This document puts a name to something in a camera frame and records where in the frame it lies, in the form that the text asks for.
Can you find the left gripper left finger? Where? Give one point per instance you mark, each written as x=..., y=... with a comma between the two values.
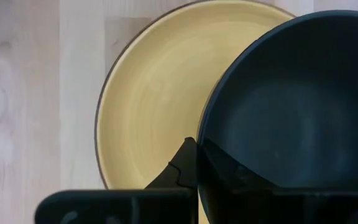
x=182, y=171

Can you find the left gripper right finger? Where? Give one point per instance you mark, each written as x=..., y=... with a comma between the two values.
x=216, y=174

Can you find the yellow round plate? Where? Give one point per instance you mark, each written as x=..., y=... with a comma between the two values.
x=154, y=93

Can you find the black bowl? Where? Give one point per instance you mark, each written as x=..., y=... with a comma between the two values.
x=291, y=109

